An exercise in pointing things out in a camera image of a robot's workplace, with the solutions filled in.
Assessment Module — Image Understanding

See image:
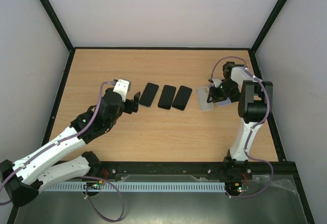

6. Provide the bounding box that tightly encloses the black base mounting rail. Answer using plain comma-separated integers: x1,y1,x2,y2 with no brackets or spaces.
70,161,253,180

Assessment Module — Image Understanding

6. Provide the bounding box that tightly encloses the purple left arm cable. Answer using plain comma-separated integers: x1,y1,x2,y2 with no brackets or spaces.
0,80,126,221

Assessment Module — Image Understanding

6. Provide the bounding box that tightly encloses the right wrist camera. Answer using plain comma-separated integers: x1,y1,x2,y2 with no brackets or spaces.
208,78,222,88

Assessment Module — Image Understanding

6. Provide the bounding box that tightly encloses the black white-edged smartphone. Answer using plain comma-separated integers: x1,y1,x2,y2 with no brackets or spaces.
139,82,159,107

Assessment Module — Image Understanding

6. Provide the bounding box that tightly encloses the white slotted cable duct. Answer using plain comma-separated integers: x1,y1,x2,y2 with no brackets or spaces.
45,182,225,193

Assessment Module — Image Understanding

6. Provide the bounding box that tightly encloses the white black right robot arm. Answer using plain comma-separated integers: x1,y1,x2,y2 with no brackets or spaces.
206,61,273,179

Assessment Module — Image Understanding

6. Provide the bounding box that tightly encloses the black enclosure frame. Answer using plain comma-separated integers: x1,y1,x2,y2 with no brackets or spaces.
7,0,314,223

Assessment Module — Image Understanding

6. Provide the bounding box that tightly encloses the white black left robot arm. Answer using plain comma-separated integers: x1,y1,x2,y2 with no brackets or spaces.
1,88,141,207

